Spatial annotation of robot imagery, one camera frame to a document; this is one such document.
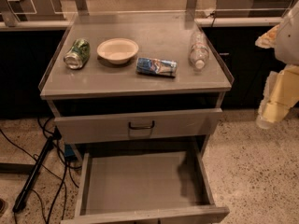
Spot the black floor cable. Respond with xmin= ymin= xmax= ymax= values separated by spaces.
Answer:
xmin=0 ymin=117 xmax=82 ymax=224

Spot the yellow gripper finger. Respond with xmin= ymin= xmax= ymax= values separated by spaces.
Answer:
xmin=256 ymin=64 xmax=299 ymax=129
xmin=255 ymin=25 xmax=278 ymax=49

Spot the white bowl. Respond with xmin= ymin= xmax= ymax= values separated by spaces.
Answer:
xmin=97 ymin=38 xmax=139 ymax=64

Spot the green soda can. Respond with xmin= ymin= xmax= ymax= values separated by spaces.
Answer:
xmin=64 ymin=38 xmax=91 ymax=70

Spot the clear plastic water bottle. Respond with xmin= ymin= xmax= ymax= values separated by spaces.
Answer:
xmin=189 ymin=31 xmax=209 ymax=71

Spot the top drawer with handle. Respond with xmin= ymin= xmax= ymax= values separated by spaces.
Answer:
xmin=55 ymin=108 xmax=222 ymax=144

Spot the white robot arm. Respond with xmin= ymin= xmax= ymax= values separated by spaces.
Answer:
xmin=255 ymin=2 xmax=299 ymax=129

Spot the open middle drawer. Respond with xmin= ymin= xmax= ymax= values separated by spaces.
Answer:
xmin=62 ymin=147 xmax=229 ymax=224

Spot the grey drawer cabinet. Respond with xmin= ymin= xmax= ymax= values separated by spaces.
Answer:
xmin=37 ymin=10 xmax=235 ymax=224

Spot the left background desk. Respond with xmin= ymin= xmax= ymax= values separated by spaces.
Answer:
xmin=1 ymin=0 xmax=64 ymax=21

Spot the blue box on floor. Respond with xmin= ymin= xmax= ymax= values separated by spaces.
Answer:
xmin=64 ymin=145 xmax=76 ymax=161

